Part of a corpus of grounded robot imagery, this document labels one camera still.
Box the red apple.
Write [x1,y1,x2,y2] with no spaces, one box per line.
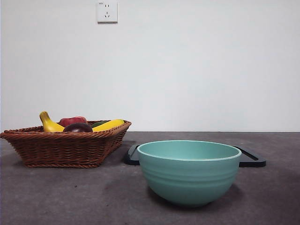
[58,116,88,127]

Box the teal ribbed bowl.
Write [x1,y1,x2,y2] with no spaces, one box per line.
[136,140,242,207]

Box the brown wicker basket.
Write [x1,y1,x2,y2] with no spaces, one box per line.
[0,120,132,168]

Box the green vegetable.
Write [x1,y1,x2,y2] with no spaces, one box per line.
[90,120,111,128]

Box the white wall socket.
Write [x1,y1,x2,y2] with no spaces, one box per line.
[97,1,118,23]

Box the dark purple plum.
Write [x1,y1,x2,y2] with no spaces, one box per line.
[62,122,94,133]

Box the dark rectangular tray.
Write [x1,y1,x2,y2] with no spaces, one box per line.
[123,144,267,167]

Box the yellow banana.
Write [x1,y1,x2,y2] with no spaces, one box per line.
[39,111,125,132]

